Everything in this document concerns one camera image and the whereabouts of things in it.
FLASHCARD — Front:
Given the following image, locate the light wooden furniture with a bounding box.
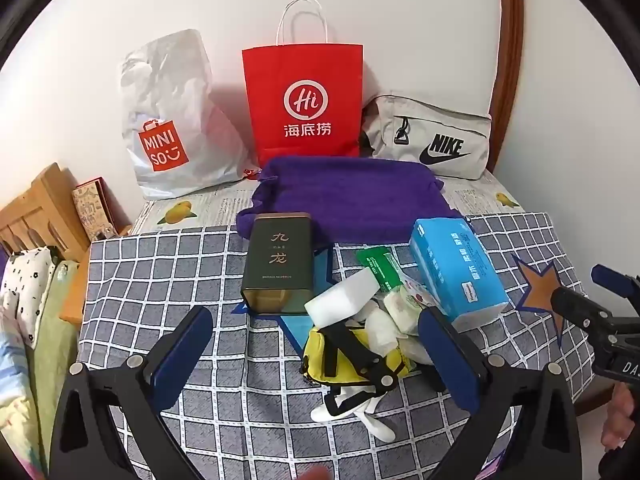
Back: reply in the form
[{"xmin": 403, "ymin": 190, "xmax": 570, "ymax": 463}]
[{"xmin": 0, "ymin": 162, "xmax": 91, "ymax": 261}]

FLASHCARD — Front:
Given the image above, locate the red paper bag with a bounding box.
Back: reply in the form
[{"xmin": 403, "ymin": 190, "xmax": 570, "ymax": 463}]
[{"xmin": 242, "ymin": 0, "xmax": 364, "ymax": 167}]

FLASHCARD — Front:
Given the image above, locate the brown wooden headboard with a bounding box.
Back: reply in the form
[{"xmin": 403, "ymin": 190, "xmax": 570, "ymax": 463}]
[{"xmin": 487, "ymin": 0, "xmax": 526, "ymax": 176}]

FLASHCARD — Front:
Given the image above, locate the light blue printed quilt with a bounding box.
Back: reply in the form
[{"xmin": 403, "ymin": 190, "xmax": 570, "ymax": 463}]
[{"xmin": 0, "ymin": 330, "xmax": 47, "ymax": 480}]

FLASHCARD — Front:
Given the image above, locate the person's right hand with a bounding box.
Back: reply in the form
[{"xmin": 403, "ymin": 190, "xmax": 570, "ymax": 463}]
[{"xmin": 601, "ymin": 382, "xmax": 640, "ymax": 453}]

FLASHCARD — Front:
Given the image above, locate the green cloth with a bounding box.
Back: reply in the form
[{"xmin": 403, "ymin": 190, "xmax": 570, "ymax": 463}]
[{"xmin": 34, "ymin": 260, "xmax": 81, "ymax": 461}]

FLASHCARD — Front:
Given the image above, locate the white plastic shopping bag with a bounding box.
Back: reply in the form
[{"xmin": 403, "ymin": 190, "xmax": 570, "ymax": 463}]
[{"xmin": 117, "ymin": 29, "xmax": 258, "ymax": 200}]

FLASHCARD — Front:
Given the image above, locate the grey waist bag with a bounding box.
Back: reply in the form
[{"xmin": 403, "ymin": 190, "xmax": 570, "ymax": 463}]
[{"xmin": 361, "ymin": 94, "xmax": 493, "ymax": 181}]

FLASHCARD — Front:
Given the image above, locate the green flat packet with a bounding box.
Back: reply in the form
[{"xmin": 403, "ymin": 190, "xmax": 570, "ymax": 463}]
[{"xmin": 356, "ymin": 246, "xmax": 403, "ymax": 293}]

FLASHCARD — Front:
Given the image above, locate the patterned small box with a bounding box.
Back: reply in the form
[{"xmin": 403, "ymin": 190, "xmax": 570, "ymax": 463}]
[{"xmin": 71, "ymin": 176, "xmax": 119, "ymax": 241}]

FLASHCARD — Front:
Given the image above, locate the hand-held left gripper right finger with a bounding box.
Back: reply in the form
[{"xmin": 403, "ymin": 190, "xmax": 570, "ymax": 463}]
[{"xmin": 417, "ymin": 307, "xmax": 583, "ymax": 480}]

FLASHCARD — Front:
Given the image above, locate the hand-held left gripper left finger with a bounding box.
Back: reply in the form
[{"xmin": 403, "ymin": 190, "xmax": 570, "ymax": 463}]
[{"xmin": 47, "ymin": 306, "xmax": 214, "ymax": 480}]

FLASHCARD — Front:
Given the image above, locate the purple towel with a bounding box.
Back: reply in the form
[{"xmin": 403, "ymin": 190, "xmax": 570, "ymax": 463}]
[{"xmin": 236, "ymin": 156, "xmax": 463, "ymax": 251}]

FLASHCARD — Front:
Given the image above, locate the grey checkered blanket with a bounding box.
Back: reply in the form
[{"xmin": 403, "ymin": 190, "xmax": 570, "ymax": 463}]
[{"xmin": 75, "ymin": 212, "xmax": 596, "ymax": 480}]

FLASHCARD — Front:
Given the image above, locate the yellow mesh pouch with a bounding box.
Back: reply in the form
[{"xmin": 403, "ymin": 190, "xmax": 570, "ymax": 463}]
[{"xmin": 300, "ymin": 317, "xmax": 411, "ymax": 393}]

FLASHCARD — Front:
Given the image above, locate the white mesh drawstring bag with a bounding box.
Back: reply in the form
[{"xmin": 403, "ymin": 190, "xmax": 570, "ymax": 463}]
[{"xmin": 357, "ymin": 280, "xmax": 441, "ymax": 368}]

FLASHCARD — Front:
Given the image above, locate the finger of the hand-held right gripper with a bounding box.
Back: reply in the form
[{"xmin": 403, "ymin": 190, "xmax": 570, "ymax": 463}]
[
  {"xmin": 550, "ymin": 285, "xmax": 618, "ymax": 343},
  {"xmin": 590, "ymin": 264, "xmax": 640, "ymax": 311}
]

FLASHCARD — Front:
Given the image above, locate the white glove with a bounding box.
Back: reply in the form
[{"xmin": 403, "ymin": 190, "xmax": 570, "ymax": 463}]
[{"xmin": 310, "ymin": 385, "xmax": 401, "ymax": 443}]

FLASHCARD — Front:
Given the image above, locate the white floral pillow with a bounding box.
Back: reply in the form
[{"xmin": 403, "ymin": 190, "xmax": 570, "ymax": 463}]
[{"xmin": 0, "ymin": 245, "xmax": 58, "ymax": 348}]

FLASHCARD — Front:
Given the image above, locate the dark green tin box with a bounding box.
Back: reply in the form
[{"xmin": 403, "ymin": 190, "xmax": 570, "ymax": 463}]
[{"xmin": 240, "ymin": 212, "xmax": 315, "ymax": 316}]

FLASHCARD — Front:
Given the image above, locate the blue tissue pack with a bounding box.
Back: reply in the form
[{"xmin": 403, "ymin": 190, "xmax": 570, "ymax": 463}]
[{"xmin": 409, "ymin": 217, "xmax": 513, "ymax": 332}]

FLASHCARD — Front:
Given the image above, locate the white sponge block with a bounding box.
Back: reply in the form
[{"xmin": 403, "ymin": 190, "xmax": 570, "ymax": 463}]
[{"xmin": 304, "ymin": 266, "xmax": 381, "ymax": 328}]

